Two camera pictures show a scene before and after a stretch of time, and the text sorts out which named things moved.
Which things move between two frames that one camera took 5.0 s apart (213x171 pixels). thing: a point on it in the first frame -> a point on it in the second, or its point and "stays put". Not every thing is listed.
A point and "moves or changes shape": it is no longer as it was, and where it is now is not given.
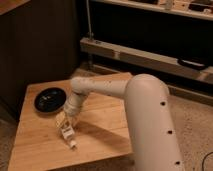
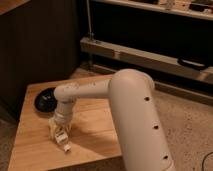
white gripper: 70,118 -> 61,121
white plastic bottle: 68,134 moves or changes shape
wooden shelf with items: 202,9 stays put
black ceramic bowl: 50,100 stays put
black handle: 193,64 stays put
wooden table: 102,132 stays put
